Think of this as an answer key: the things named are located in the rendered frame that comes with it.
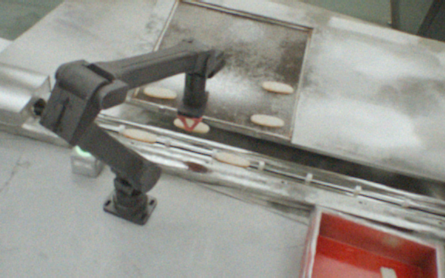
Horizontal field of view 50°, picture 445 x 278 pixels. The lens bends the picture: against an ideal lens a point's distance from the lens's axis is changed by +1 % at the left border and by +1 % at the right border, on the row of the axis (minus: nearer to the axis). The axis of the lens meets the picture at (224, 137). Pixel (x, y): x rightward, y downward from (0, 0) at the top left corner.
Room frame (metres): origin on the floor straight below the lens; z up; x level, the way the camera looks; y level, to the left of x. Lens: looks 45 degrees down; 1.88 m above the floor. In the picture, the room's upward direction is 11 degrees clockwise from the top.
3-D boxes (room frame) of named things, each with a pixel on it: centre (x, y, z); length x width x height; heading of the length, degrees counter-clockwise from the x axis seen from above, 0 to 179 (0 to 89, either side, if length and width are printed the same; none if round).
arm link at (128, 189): (0.75, 0.20, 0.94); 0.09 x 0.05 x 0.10; 155
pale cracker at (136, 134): (0.95, 0.24, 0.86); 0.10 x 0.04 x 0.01; 86
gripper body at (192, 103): (0.95, 0.10, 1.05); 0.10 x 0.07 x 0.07; 176
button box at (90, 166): (0.83, 0.35, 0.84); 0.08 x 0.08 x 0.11; 86
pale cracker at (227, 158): (0.93, -0.04, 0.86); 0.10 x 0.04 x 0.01; 86
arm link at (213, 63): (0.98, 0.09, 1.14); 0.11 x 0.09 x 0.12; 155
